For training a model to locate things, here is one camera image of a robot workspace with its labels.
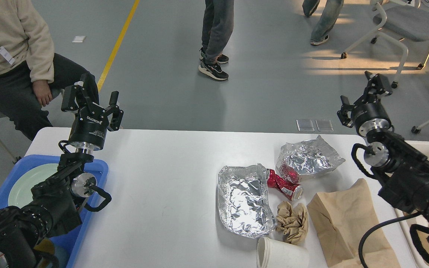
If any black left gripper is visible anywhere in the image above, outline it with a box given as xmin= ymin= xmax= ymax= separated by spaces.
xmin=61 ymin=73 xmax=124 ymax=150

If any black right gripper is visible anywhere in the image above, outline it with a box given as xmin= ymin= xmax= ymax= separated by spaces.
xmin=337 ymin=71 xmax=393 ymax=137

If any crushed red can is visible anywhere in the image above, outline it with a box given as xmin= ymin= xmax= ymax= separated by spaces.
xmin=267 ymin=169 xmax=304 ymax=201

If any green plate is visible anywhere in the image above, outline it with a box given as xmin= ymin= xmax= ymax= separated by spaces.
xmin=7 ymin=163 xmax=58 ymax=208

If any aluminium foil tray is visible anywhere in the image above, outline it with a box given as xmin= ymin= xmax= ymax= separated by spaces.
xmin=217 ymin=163 xmax=277 ymax=239

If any white paper cup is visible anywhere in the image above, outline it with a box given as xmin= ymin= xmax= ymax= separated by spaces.
xmin=257 ymin=237 xmax=309 ymax=268

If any dark teal mug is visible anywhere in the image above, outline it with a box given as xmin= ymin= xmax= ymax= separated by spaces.
xmin=34 ymin=239 xmax=69 ymax=268

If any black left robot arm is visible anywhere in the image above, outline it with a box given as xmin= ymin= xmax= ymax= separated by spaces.
xmin=0 ymin=74 xmax=124 ymax=268

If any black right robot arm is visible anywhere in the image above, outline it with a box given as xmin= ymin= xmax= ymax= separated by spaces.
xmin=337 ymin=71 xmax=429 ymax=267

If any person in blue jeans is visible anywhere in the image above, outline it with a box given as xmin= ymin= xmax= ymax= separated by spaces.
xmin=302 ymin=0 xmax=344 ymax=46

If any person in beige sweater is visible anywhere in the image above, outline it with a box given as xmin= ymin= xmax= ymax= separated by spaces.
xmin=0 ymin=0 xmax=100 ymax=140

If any blue plastic tray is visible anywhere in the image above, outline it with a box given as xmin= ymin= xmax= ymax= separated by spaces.
xmin=0 ymin=154 xmax=109 ymax=268

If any grey office chair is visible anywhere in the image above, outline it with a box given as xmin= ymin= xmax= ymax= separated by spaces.
xmin=340 ymin=0 xmax=429 ymax=89

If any brown paper bag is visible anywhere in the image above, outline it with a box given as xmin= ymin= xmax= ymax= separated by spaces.
xmin=308 ymin=178 xmax=400 ymax=268

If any white plastic bin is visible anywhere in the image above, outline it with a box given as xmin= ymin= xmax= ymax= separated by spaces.
xmin=393 ymin=140 xmax=429 ymax=268

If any crumpled brown paper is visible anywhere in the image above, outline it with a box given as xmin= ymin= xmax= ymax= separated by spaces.
xmin=276 ymin=201 xmax=308 ymax=245

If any person in black sneakers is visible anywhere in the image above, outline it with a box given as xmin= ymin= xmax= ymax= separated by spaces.
xmin=198 ymin=0 xmax=234 ymax=81

